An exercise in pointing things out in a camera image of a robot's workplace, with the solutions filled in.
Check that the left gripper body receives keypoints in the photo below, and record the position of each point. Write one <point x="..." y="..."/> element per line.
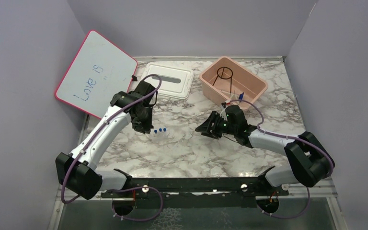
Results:
<point x="144" y="122"/>

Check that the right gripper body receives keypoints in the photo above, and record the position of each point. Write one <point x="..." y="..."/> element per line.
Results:
<point x="225" y="128"/>

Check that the white plastic lid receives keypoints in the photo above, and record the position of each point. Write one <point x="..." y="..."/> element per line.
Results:
<point x="176" y="82"/>

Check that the black wire tripod stand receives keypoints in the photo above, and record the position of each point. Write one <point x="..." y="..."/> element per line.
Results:
<point x="224" y="73"/>

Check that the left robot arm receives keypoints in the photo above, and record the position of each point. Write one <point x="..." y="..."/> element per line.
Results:
<point x="77" y="171"/>

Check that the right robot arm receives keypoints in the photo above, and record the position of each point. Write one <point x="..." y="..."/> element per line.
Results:
<point x="308" y="161"/>

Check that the pink plastic bin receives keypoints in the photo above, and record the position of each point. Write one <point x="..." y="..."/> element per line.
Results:
<point x="243" y="81"/>

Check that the pink-framed whiteboard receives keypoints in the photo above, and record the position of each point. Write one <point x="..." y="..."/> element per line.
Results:
<point x="99" y="70"/>

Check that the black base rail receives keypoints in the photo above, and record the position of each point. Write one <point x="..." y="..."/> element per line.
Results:
<point x="247" y="192"/>

